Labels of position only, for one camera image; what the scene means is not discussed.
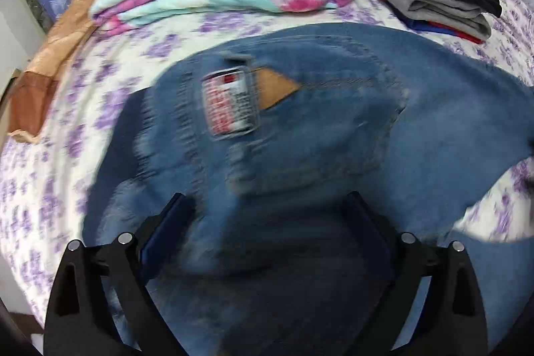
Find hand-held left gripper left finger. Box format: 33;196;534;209
43;193;197;356

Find folded red blue garment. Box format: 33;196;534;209
359;0;485;46

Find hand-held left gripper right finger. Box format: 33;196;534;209
342;191;490;356

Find blue denim pants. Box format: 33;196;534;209
81;24;534;356

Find purple floral bed sheet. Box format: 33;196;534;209
0;0;534;323

